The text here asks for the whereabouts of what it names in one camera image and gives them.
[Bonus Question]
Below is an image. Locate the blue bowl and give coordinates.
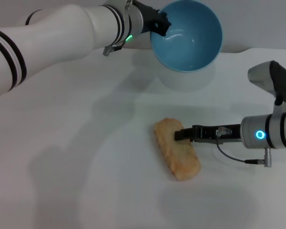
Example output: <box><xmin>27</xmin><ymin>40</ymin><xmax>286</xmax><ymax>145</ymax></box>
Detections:
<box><xmin>149</xmin><ymin>0</ymin><xmax>223</xmax><ymax>73</ymax></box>

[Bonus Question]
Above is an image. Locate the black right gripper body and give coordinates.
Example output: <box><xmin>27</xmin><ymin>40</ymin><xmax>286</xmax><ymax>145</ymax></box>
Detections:
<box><xmin>191</xmin><ymin>123</ymin><xmax>243</xmax><ymax>144</ymax></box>

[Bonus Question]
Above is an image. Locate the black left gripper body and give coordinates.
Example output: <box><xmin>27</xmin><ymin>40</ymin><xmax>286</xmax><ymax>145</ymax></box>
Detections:
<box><xmin>133</xmin><ymin>0</ymin><xmax>159</xmax><ymax>34</ymax></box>

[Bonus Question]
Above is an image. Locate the right arm connector cable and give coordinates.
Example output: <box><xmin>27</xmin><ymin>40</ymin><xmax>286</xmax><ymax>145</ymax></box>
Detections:
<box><xmin>215</xmin><ymin>127</ymin><xmax>273</xmax><ymax>168</ymax></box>

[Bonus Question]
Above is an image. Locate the toasted bread slice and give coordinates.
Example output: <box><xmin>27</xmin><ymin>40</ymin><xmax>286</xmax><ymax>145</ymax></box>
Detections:
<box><xmin>153</xmin><ymin>117</ymin><xmax>202</xmax><ymax>181</ymax></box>

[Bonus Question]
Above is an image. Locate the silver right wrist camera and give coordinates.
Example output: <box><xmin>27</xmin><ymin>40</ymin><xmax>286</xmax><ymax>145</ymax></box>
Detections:
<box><xmin>247</xmin><ymin>60</ymin><xmax>286</xmax><ymax>117</ymax></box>

